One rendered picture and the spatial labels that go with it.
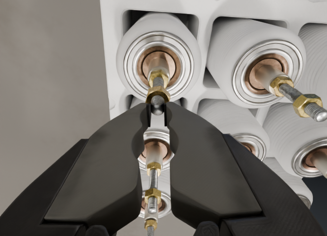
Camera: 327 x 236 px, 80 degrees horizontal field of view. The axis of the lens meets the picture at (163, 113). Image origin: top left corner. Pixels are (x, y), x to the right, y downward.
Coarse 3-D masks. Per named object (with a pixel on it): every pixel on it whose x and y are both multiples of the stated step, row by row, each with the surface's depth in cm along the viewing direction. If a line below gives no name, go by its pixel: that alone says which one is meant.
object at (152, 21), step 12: (156, 12) 27; (168, 12) 30; (144, 24) 19; (156, 24) 19; (168, 24) 19; (180, 24) 20; (132, 36) 20; (180, 36) 20; (192, 36) 20; (120, 48) 20; (192, 48) 20; (120, 60) 21; (120, 72) 22; (192, 84) 22; (180, 96) 23
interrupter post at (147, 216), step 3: (147, 204) 32; (147, 213) 31; (156, 213) 31; (147, 216) 30; (150, 216) 30; (153, 216) 30; (156, 216) 31; (144, 219) 31; (147, 219) 30; (153, 219) 30; (156, 219) 30
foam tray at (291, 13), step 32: (128, 0) 24; (160, 0) 24; (192, 0) 24; (224, 0) 24; (256, 0) 24; (288, 0) 24; (320, 0) 25; (192, 32) 30; (128, 96) 35; (192, 96) 31; (224, 96) 31
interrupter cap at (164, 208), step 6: (144, 192) 31; (162, 192) 31; (144, 198) 32; (162, 198) 32; (168, 198) 32; (144, 204) 33; (162, 204) 33; (168, 204) 33; (144, 210) 34; (162, 210) 34; (168, 210) 34; (138, 216) 34; (144, 216) 35; (162, 216) 34
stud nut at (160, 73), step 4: (152, 72) 18; (156, 72) 18; (160, 72) 17; (152, 76) 17; (156, 76) 17; (160, 76) 17; (164, 76) 17; (168, 76) 18; (152, 80) 18; (164, 80) 18; (168, 80) 18; (148, 84) 18; (152, 84) 18; (164, 84) 18; (164, 88) 18
